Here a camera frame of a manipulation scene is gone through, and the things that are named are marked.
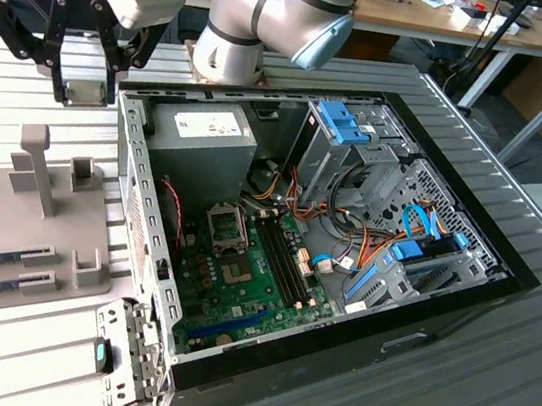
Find blue plastic bay latch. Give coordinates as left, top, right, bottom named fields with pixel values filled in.
left=387, top=237, right=436, bottom=266

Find CPU socket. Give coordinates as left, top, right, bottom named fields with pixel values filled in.
left=216, top=255, right=258, bottom=293

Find grey metal drive cage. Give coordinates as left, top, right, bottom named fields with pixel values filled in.
left=278, top=92, right=424, bottom=223

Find silver expansion slot bracket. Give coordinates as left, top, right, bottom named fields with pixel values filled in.
left=80, top=292, right=183, bottom=406

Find yellow black power wires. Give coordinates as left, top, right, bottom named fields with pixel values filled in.
left=243, top=166, right=287, bottom=207

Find blue disk carrier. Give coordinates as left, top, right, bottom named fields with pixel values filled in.
left=311, top=97, right=383, bottom=149

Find black RAM slot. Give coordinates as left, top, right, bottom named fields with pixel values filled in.
left=249, top=214, right=315, bottom=306
left=262, top=212, right=329, bottom=304
left=256, top=213, right=322, bottom=305
left=242, top=214, right=309, bottom=307

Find metal socket cover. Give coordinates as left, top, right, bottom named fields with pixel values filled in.
left=199, top=198, right=256, bottom=260

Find blue expansion slot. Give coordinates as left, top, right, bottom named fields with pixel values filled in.
left=185, top=297, right=273, bottom=351

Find silver CPU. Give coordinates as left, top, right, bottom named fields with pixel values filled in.
left=64, top=77, right=109, bottom=111

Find coloured power wire bundle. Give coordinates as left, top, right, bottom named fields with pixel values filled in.
left=331, top=220, right=403, bottom=282

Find thick black cables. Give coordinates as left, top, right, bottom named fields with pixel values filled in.
left=325, top=164, right=382, bottom=238

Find grey power supply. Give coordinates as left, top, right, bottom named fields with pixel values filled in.
left=134, top=91, right=264, bottom=226

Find red orange power wires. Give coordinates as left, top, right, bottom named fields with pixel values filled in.
left=284, top=165, right=338, bottom=227

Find grey metal disk bay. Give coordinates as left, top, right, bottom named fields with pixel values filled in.
left=338, top=218, right=517, bottom=339

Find green motherboard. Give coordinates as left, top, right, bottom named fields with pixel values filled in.
left=162, top=194, right=351, bottom=377

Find black case fan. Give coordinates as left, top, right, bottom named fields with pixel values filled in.
left=144, top=174, right=194, bottom=265

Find light blue SATA cable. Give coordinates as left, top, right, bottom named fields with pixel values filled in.
left=398, top=200, right=453, bottom=245
left=310, top=251, right=363, bottom=278

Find black PC case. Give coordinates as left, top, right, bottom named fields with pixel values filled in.
left=73, top=54, right=542, bottom=406

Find black teal bracket latch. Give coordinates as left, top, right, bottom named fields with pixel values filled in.
left=89, top=336, right=120, bottom=377

